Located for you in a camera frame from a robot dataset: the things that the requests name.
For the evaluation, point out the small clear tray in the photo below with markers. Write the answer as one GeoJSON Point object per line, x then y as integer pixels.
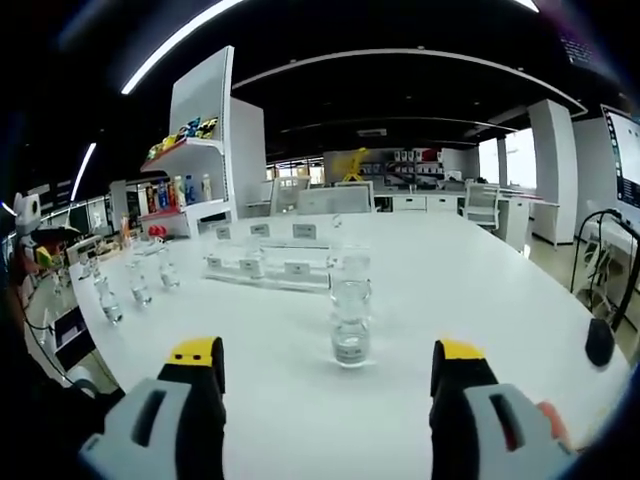
{"type": "Point", "coordinates": [150, 248]}

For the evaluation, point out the large dark text screen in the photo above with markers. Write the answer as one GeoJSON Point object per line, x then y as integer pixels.
{"type": "Point", "coordinates": [577, 50]}

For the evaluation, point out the small clear glass item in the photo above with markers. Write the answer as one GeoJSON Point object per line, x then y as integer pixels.
{"type": "Point", "coordinates": [337, 221]}

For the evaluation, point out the row of colourful snack packets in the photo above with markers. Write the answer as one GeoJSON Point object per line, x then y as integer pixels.
{"type": "Point", "coordinates": [185, 137]}

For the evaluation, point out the ceiling air vent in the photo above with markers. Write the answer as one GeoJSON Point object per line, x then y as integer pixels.
{"type": "Point", "coordinates": [372, 132]}

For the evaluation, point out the wide white chair back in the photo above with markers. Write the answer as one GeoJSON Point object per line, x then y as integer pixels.
{"type": "Point", "coordinates": [335, 200]}

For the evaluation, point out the row of white office desks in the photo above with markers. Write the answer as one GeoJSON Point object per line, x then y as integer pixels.
{"type": "Point", "coordinates": [425, 202]}

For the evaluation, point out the person's right hand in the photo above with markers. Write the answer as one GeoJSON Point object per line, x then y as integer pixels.
{"type": "Point", "coordinates": [554, 417]}

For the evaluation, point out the white mesh office chair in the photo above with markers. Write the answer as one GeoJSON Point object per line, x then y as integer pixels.
{"type": "Point", "coordinates": [482, 202]}

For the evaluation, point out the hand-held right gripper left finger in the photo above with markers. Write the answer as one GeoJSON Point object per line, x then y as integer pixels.
{"type": "Point", "coordinates": [135, 425]}

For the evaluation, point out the row of drink bottles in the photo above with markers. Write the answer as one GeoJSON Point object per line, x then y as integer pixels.
{"type": "Point", "coordinates": [180, 192]}

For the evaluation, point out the black computer mouse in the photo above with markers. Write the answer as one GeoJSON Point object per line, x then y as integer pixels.
{"type": "Point", "coordinates": [599, 342]}

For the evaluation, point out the long ceiling light strip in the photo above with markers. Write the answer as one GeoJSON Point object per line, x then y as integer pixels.
{"type": "Point", "coordinates": [175, 42]}

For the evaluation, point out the lit computer monitor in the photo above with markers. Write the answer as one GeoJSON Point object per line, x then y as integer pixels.
{"type": "Point", "coordinates": [625, 160]}

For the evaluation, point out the white plastic chair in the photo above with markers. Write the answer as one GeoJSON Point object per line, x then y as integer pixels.
{"type": "Point", "coordinates": [597, 270]}

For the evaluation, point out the person's left hand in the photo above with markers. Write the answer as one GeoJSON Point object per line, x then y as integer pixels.
{"type": "Point", "coordinates": [21, 267]}

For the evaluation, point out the yellow robot figure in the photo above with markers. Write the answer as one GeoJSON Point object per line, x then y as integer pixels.
{"type": "Point", "coordinates": [356, 165]}

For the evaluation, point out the red round object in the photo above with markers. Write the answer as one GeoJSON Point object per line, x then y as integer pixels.
{"type": "Point", "coordinates": [159, 231]}

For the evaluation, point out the clear acrylic reagent rack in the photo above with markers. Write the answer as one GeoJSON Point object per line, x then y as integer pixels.
{"type": "Point", "coordinates": [297, 270]}

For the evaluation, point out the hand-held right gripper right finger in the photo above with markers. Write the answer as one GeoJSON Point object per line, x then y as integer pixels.
{"type": "Point", "coordinates": [515, 430]}

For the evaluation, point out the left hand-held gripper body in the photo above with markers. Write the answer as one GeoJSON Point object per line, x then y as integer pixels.
{"type": "Point", "coordinates": [27, 212]}

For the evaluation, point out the wall shelf with products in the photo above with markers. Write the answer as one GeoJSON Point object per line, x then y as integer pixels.
{"type": "Point", "coordinates": [415, 160]}

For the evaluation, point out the white display shelf unit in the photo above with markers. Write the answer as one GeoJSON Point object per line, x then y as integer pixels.
{"type": "Point", "coordinates": [200, 90]}

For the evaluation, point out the short ceiling light strip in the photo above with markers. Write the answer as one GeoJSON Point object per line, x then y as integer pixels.
{"type": "Point", "coordinates": [84, 170]}

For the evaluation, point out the dark low cabinet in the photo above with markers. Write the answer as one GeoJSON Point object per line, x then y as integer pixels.
{"type": "Point", "coordinates": [72, 335]}

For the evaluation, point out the orange drink bottle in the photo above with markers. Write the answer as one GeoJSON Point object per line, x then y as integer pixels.
{"type": "Point", "coordinates": [126, 231]}

